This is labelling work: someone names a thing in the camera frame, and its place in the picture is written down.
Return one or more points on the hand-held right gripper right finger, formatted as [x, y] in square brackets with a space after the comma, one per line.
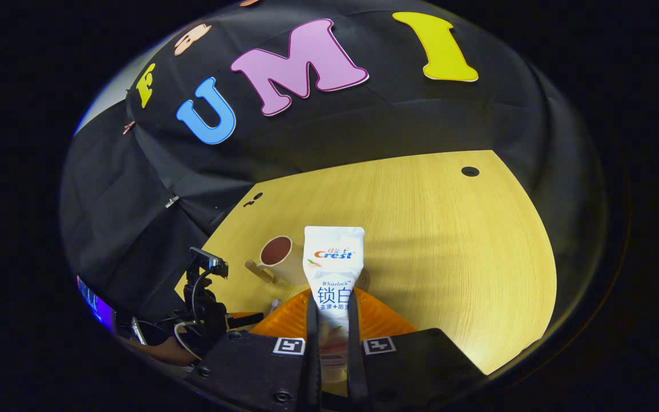
[421, 366]

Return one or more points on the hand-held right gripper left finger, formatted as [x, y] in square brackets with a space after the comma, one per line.
[249, 366]

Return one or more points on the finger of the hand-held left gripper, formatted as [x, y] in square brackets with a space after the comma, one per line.
[246, 321]

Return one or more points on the white toothpaste tube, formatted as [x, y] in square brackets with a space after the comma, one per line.
[332, 269]

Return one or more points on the round brown coaster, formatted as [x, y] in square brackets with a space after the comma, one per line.
[365, 280]

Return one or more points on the curved metal bar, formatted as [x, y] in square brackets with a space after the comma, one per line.
[137, 331]

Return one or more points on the purple glowing screen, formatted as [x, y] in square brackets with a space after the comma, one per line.
[95, 303]

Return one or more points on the small silver clip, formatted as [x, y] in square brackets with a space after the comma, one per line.
[171, 201]

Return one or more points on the small copper clip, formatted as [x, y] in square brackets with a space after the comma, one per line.
[128, 127]

